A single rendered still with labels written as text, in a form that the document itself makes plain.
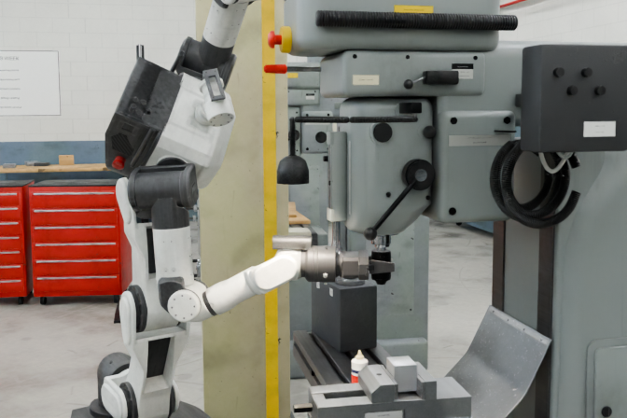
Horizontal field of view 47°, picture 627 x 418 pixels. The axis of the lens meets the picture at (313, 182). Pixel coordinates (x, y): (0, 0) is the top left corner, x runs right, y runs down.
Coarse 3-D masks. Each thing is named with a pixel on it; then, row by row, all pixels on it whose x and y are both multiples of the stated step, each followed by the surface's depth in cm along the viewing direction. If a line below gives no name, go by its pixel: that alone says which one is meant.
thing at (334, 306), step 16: (320, 288) 219; (336, 288) 208; (352, 288) 207; (368, 288) 209; (320, 304) 220; (336, 304) 209; (352, 304) 208; (368, 304) 210; (320, 320) 220; (336, 320) 209; (352, 320) 208; (368, 320) 210; (320, 336) 221; (336, 336) 210; (352, 336) 209; (368, 336) 211
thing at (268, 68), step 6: (264, 66) 173; (270, 66) 173; (276, 66) 173; (282, 66) 173; (288, 66) 174; (294, 66) 175; (300, 66) 175; (270, 72) 173; (276, 72) 174; (282, 72) 174
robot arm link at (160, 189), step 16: (144, 176) 173; (160, 176) 172; (176, 176) 172; (144, 192) 171; (160, 192) 171; (176, 192) 171; (144, 208) 174; (160, 208) 171; (176, 208) 172; (160, 224) 172; (176, 224) 172
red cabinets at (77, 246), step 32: (0, 192) 585; (32, 192) 586; (64, 192) 588; (96, 192) 589; (0, 224) 586; (32, 224) 589; (64, 224) 591; (96, 224) 593; (0, 256) 589; (32, 256) 592; (64, 256) 593; (96, 256) 595; (128, 256) 631; (0, 288) 592; (32, 288) 619; (64, 288) 595; (96, 288) 597
